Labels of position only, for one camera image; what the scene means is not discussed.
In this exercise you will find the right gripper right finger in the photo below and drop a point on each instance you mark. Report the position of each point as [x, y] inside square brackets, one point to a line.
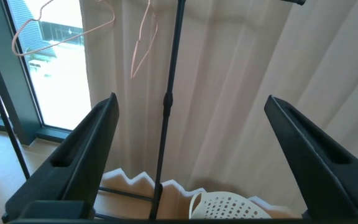
[322, 186]

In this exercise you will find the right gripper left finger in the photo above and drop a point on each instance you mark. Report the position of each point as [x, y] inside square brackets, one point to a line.
[73, 186]

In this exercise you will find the white laundry basket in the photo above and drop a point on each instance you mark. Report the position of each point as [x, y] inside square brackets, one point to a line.
[228, 207]

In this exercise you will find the pink clothes hanger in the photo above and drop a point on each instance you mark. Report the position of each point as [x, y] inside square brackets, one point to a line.
[73, 36]
[140, 32]

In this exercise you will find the black clothes rack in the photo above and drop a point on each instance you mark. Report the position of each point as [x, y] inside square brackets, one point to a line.
[173, 62]

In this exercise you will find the window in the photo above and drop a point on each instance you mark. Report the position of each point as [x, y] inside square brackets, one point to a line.
[57, 93]

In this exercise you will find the beige curtain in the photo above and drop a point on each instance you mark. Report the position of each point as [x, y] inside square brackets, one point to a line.
[228, 93]

